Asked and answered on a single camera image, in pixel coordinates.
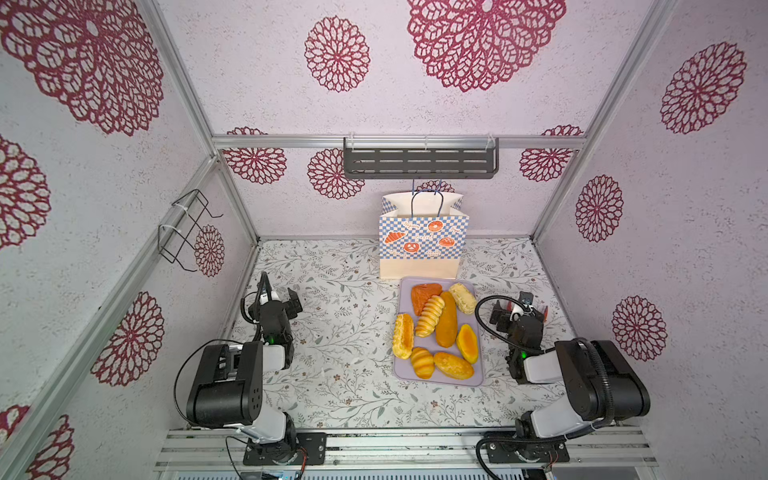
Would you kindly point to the long brown fake loaf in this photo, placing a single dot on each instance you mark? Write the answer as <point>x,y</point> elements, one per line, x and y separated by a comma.
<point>447,328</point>

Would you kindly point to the checkered paper bread bag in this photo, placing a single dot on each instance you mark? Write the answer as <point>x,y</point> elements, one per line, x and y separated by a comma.
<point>421,233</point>

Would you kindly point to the black wire wall rack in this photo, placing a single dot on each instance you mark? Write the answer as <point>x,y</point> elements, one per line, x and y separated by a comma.
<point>176,241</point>

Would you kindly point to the pale cream fake bun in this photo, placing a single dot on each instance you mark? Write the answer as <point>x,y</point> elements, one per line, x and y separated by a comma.
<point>465,301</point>

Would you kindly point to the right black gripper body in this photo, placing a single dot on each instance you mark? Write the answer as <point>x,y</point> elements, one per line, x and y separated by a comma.
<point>522,313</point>

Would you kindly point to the golden oval fake roll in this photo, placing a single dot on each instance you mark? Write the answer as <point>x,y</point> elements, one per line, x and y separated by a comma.
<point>452,366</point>

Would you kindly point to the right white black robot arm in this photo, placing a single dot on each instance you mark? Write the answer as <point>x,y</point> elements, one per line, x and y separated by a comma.
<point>600,385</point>

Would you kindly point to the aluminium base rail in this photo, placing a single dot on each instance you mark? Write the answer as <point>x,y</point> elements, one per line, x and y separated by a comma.
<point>401,448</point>

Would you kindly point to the orange croissant fake bread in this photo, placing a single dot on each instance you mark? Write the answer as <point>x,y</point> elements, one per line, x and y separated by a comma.
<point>421,293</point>

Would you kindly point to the spiral striped fake bread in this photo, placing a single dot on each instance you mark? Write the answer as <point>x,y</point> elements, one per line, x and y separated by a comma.
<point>429,316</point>

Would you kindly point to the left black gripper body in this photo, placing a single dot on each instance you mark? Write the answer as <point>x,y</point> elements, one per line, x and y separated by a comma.
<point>267,305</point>

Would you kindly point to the lavender plastic tray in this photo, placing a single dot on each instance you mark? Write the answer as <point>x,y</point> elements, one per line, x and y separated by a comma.
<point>435,339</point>

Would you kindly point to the small striped fake croissant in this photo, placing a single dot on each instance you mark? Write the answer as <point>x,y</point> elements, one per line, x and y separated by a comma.
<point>422,362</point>

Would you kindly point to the yellow braided fake bread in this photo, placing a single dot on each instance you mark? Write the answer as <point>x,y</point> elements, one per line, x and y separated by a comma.
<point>403,337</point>

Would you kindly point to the yellow orange oval bread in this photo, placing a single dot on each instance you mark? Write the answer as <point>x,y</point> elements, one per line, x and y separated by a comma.
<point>467,343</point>

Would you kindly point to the grey metal wall shelf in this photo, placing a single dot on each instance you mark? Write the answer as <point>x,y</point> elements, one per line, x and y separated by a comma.
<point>426,162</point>

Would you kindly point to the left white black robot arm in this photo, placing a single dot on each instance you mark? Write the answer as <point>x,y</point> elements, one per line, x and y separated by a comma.
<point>227,391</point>

